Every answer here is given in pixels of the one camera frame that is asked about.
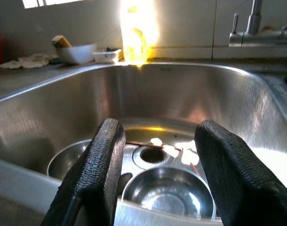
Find yellow dish soap bottle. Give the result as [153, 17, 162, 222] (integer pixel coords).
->
[120, 0, 158, 67]

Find window with white frame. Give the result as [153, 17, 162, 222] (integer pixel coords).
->
[22, 0, 84, 10]

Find white crumpled cloth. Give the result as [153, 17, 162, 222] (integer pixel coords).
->
[0, 53, 57, 70]

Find clear plastic container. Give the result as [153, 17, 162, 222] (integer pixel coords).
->
[92, 48, 122, 64]

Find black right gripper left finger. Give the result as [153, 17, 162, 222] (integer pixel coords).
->
[41, 118, 127, 226]

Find stainless steel bowl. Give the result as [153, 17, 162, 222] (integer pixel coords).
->
[46, 138, 93, 180]
[121, 166, 217, 220]

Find yellow sponge with dark scourer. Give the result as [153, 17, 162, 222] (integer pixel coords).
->
[51, 34, 72, 48]

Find stainless steel kitchen sink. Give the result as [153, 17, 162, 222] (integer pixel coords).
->
[0, 61, 287, 226]

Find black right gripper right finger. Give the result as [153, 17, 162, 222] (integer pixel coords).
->
[194, 120, 287, 226]

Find round sink drain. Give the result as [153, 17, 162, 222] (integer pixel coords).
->
[132, 145, 175, 170]

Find white ceramic bowl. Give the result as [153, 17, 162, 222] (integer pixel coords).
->
[55, 43, 97, 65]

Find brown wooden chopstick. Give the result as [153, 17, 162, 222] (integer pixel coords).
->
[126, 140, 182, 152]

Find chrome kitchen faucet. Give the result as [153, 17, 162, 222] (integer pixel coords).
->
[229, 0, 287, 48]

